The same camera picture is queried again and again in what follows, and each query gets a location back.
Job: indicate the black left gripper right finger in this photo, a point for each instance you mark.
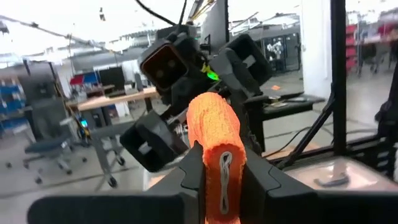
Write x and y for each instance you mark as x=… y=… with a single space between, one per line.
x=255 y=186

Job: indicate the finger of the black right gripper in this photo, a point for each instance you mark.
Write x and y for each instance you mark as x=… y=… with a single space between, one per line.
x=181 y=123
x=233 y=74

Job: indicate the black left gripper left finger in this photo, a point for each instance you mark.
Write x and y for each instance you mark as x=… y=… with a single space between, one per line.
x=192 y=180

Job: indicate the orange elastic bandage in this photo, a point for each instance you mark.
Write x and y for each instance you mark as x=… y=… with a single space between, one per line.
x=214 y=130

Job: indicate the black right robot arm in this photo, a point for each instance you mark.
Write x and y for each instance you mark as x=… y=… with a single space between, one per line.
x=180 y=31

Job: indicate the yellow tag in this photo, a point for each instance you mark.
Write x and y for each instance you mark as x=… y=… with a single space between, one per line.
x=205 y=68

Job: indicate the black cabinet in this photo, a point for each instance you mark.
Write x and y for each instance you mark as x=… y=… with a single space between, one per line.
x=289 y=46

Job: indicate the black table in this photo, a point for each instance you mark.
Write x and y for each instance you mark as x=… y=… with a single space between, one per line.
x=289 y=105

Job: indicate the wooden table grey legs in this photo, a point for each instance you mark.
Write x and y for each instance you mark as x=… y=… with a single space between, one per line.
x=109 y=100

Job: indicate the black monitor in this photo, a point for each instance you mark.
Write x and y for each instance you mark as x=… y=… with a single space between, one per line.
x=112 y=77

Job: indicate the white square pillar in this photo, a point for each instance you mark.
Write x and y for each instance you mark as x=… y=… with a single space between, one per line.
x=315 y=46

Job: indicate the dark office chair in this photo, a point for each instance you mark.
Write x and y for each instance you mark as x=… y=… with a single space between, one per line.
x=46 y=146

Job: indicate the red shelf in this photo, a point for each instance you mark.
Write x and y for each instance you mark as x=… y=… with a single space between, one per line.
x=351 y=46

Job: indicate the blue storage bins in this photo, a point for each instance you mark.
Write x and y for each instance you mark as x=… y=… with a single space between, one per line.
x=12 y=93

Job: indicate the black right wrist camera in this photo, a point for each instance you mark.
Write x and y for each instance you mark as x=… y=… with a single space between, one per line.
x=163 y=68

